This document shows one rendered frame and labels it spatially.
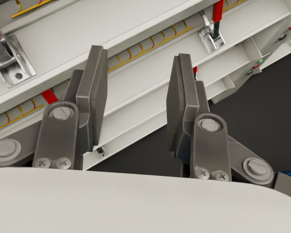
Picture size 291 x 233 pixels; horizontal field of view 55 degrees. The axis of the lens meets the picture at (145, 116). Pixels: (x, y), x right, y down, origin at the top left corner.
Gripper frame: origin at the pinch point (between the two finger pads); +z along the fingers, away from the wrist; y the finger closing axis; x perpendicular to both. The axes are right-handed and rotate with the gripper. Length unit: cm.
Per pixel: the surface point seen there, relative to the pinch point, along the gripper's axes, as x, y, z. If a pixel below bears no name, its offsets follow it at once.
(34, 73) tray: -7.0, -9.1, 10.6
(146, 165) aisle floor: -70, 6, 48
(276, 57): -36, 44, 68
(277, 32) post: -16, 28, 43
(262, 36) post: -18, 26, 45
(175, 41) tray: -13.8, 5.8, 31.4
